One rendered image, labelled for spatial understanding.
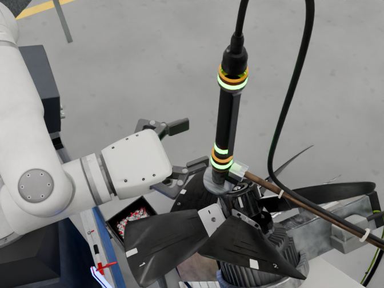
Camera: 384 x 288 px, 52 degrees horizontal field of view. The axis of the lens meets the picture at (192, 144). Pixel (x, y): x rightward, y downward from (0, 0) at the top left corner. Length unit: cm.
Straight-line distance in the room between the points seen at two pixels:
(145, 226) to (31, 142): 64
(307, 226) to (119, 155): 71
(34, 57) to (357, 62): 247
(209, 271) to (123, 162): 69
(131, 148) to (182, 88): 225
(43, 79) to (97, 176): 82
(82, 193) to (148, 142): 14
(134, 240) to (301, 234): 48
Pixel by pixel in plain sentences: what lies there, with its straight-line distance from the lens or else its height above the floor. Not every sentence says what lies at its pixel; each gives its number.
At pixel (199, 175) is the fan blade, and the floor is 98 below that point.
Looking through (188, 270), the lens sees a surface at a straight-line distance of 130.
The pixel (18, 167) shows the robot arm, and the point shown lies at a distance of 58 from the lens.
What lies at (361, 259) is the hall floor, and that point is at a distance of 250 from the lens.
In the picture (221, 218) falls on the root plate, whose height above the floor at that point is 119.
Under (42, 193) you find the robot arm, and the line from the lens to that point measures 56.
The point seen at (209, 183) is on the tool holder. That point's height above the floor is 146.
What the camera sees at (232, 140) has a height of 165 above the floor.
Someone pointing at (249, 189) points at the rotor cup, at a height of 127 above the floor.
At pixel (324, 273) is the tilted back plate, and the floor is 114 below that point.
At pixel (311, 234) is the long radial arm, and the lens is 123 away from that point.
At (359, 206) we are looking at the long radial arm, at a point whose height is 113.
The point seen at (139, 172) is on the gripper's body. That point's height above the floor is 168.
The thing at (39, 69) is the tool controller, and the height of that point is 124.
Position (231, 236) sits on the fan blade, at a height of 138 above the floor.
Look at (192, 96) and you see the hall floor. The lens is 285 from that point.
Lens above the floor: 224
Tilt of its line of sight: 59 degrees down
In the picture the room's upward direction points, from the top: straight up
